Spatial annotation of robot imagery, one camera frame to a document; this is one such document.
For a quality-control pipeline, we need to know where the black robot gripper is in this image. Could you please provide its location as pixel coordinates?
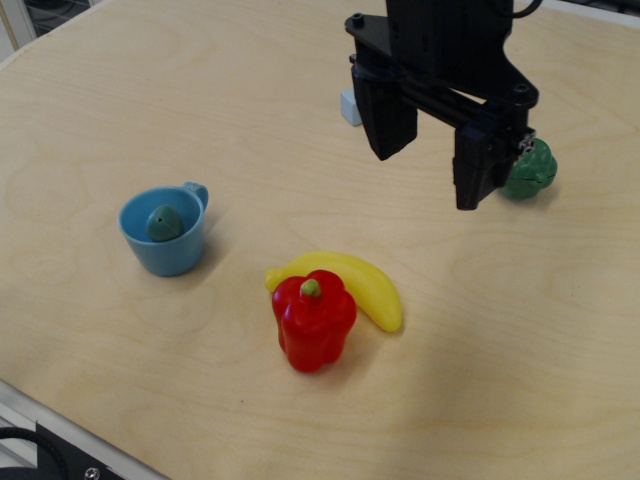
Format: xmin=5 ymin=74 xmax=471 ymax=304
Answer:
xmin=345 ymin=1 xmax=539 ymax=210

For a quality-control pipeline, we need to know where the light blue ceramic cup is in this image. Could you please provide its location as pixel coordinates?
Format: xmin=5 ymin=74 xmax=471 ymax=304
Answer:
xmin=118 ymin=182 xmax=209 ymax=277

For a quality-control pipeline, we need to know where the small white block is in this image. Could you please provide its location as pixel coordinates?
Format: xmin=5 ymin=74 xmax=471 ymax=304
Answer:
xmin=340 ymin=87 xmax=362 ymax=126

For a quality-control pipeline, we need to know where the green toy bell pepper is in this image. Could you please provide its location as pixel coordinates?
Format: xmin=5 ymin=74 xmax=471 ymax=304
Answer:
xmin=500 ymin=138 xmax=558 ymax=200

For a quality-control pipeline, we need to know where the yellow toy banana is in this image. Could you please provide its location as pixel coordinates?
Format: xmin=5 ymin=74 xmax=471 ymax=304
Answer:
xmin=264 ymin=251 xmax=403 ymax=332

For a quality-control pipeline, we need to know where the red toy bell pepper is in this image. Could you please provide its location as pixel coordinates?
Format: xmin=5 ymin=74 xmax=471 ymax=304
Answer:
xmin=272 ymin=270 xmax=357 ymax=373

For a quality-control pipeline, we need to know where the black corner bracket with screw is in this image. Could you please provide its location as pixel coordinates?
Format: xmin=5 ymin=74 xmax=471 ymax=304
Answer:
xmin=35 ymin=424 xmax=122 ymax=479

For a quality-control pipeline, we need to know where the black cable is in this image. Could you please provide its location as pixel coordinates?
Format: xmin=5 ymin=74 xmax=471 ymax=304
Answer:
xmin=0 ymin=426 xmax=66 ymax=480

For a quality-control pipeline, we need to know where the aluminium table edge rail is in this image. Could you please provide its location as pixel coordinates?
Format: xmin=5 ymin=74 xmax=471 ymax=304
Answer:
xmin=1 ymin=382 xmax=165 ymax=479

